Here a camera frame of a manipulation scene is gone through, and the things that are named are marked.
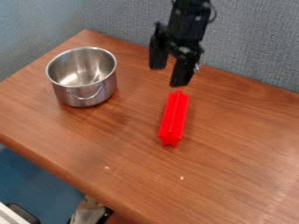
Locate metal pot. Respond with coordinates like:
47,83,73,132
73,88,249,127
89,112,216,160
45,46,117,108

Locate red star-shaped block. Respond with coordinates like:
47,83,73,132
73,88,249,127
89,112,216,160
157,90,189,147

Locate beige cloth under table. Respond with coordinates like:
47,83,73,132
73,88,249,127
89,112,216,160
67,195,105,224

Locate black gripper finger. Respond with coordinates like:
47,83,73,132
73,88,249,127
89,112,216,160
169,53,201,88
149,22,169,70

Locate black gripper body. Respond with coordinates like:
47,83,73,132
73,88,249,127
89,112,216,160
165,0,212,55

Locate white object bottom corner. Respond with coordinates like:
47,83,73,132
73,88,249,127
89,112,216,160
0,202,30,224

